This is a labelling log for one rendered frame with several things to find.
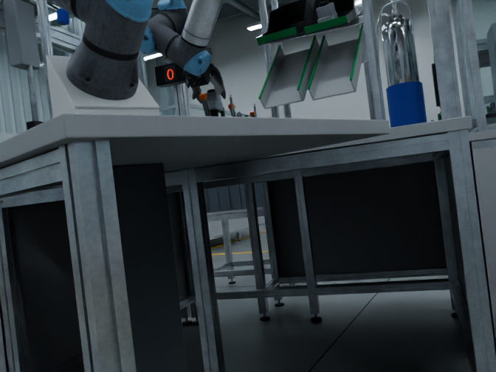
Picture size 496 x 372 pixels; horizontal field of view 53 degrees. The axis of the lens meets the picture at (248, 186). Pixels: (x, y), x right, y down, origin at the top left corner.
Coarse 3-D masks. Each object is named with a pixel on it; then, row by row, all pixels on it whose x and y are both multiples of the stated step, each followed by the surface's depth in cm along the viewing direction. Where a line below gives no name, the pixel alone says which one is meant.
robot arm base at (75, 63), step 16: (80, 48) 102; (96, 48) 99; (80, 64) 101; (96, 64) 100; (112, 64) 101; (128, 64) 103; (80, 80) 102; (96, 80) 101; (112, 80) 102; (128, 80) 105; (96, 96) 103; (112, 96) 104; (128, 96) 107
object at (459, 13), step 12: (456, 0) 224; (480, 0) 191; (492, 0) 190; (456, 12) 230; (480, 12) 191; (492, 12) 190; (480, 24) 191; (492, 24) 190; (480, 36) 192; (492, 36) 190; (480, 48) 192; (492, 48) 190; (468, 60) 208; (480, 60) 192; (492, 60) 190; (468, 72) 213; (480, 72) 192; (492, 72) 191; (468, 84) 219; (492, 84) 191; (468, 96) 224; (492, 96) 191; (468, 108) 230; (492, 108) 191; (492, 120) 191
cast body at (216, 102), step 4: (208, 92) 164; (212, 92) 163; (208, 96) 164; (212, 96) 163; (216, 96) 163; (220, 96) 166; (208, 100) 164; (212, 100) 162; (216, 100) 163; (220, 100) 166; (208, 104) 163; (212, 104) 162; (216, 104) 163; (220, 104) 166; (212, 108) 162; (216, 108) 162; (220, 108) 165
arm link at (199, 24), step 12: (204, 0) 126; (216, 0) 127; (192, 12) 129; (204, 12) 128; (216, 12) 129; (192, 24) 130; (204, 24) 130; (180, 36) 137; (192, 36) 132; (204, 36) 132; (168, 48) 136; (180, 48) 135; (192, 48) 134; (204, 48) 136; (180, 60) 136; (192, 60) 135; (204, 60) 136; (192, 72) 137
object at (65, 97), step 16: (48, 64) 107; (64, 64) 108; (64, 80) 103; (64, 96) 102; (80, 96) 101; (144, 96) 111; (64, 112) 102; (80, 112) 99; (96, 112) 101; (112, 112) 103; (128, 112) 105; (144, 112) 108
